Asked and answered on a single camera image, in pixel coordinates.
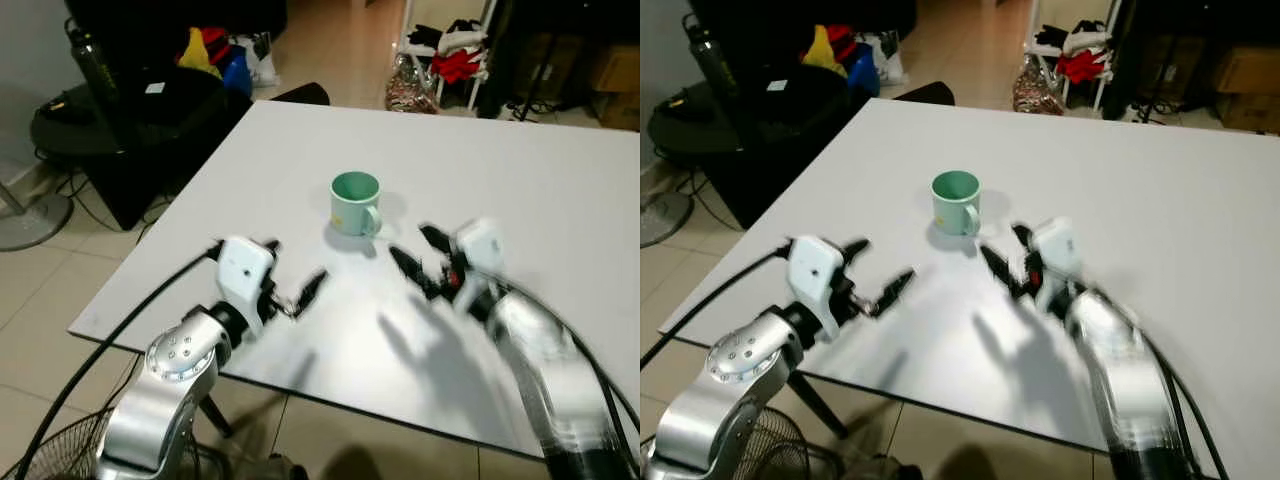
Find green ceramic mug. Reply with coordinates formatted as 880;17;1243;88
931;170;983;238
330;171;384;239

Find black table leg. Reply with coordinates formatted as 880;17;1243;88
788;370;849;439
200;395;236;439

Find black side table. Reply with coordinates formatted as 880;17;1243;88
648;62;881;229
30;65;256;231

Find patterned brown bag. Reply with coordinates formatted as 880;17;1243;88
386;53;441;115
1012;53;1066;115

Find black chair backrest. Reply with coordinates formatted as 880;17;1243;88
270;83;331;107
893;81;956;107

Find red garment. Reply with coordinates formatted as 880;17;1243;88
1058;50;1109;84
432;50;483;84

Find white plastic bag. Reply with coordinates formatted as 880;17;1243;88
862;32;906;86
235;33;281;86

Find white clothes rack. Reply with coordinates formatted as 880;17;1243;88
1025;0;1126;111
400;0;498;113

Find grey round stand base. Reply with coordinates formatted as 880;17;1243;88
0;193;74;252
640;190;693;248

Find yellow cloth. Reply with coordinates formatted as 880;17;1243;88
805;25;846;76
178;28;221;79

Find black water bottle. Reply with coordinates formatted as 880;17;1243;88
66;18;113;96
686;12;741;96

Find brown cardboard box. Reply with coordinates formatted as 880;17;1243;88
588;45;641;96
1210;45;1280;96

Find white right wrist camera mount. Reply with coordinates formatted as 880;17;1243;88
455;218;506;279
1030;217;1083;286

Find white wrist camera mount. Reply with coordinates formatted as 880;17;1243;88
455;218;506;279
1030;217;1083;286
787;235;849;326
215;236;278;321

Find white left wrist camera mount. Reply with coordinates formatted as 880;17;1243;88
787;235;849;326
215;236;278;321

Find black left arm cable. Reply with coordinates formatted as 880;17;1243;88
640;240;796;369
12;240;226;480

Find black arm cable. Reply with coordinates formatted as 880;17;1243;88
1130;308;1229;480
640;240;796;369
500;285;641;433
12;240;226;480

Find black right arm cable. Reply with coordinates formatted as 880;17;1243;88
1130;308;1229;480
500;285;641;433

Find wire guard floor fan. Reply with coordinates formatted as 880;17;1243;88
742;405;813;480
0;408;233;480

